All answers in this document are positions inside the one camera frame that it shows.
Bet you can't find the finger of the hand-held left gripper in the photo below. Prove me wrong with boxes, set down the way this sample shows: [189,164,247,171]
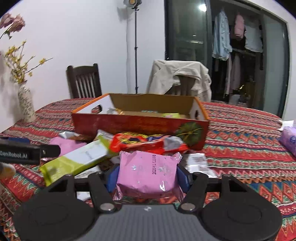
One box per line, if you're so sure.
[0,137,30,144]
[40,144,61,158]

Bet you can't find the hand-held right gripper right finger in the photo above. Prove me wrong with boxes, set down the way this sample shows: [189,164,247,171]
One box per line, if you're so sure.
[177,163,251,214]

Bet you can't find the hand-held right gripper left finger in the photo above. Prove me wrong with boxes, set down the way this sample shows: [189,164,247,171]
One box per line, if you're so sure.
[42,166,121,214]

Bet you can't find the white green snack bar packet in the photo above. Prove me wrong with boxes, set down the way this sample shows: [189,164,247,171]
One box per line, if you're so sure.
[39,139,116,187]

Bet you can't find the pink snack packet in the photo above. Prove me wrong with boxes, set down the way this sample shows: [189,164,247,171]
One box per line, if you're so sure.
[113,150,185,201]
[50,137,87,157]

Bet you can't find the red snack bag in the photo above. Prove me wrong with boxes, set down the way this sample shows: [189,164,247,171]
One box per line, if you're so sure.
[109,132,189,155]

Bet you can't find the red cardboard box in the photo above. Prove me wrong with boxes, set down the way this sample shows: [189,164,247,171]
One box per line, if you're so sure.
[70,93,210,151]

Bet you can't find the silver snack packet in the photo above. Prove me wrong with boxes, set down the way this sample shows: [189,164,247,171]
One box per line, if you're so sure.
[58,131,93,142]

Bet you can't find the floral ceramic vase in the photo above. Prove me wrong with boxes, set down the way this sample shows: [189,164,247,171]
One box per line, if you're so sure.
[18,81,36,122]

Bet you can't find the yellow flower branches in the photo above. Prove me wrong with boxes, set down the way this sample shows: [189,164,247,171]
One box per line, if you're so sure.
[5,40,53,84]

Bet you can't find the dark wooden chair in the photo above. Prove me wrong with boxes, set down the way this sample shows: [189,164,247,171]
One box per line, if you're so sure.
[66,63,102,99]

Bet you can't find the brown wooden chair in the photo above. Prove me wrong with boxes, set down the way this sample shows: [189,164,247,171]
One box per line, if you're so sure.
[165,75,197,96]

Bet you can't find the beige jacket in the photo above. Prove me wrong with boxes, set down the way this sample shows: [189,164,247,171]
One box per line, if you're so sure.
[146,60,212,102]

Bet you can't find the purple tissue pack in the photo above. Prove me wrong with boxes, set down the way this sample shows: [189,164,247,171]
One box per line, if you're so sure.
[279,126,296,159]

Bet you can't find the pale hanging clothes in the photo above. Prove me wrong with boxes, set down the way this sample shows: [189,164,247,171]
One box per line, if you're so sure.
[225,52,242,94]

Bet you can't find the white hanging shirt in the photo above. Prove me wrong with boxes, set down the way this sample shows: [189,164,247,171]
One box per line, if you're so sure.
[244,23,264,52]

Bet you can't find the pink hanging garment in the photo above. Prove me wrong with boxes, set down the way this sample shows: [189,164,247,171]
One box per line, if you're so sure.
[233,14,245,39]

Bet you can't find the studio light on stand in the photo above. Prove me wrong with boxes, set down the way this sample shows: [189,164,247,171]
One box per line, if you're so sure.
[122,0,140,94]

